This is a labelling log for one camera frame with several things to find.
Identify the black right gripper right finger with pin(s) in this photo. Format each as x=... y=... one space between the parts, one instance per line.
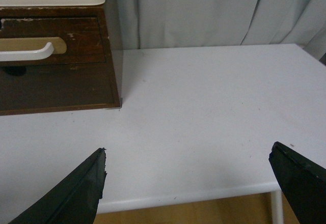
x=301 y=181

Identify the brown wooden drawer cabinet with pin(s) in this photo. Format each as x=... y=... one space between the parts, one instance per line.
x=46 y=88

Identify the grey curtain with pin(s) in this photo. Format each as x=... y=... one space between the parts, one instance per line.
x=194 y=23

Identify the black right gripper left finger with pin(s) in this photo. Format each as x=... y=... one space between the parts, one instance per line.
x=75 y=199

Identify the brown wooden drawer front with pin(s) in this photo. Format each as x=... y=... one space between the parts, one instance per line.
x=81 y=35

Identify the white table leg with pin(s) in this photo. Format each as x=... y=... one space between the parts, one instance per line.
x=277 y=207

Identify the white drawer handle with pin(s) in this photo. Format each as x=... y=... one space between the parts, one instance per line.
x=28 y=55

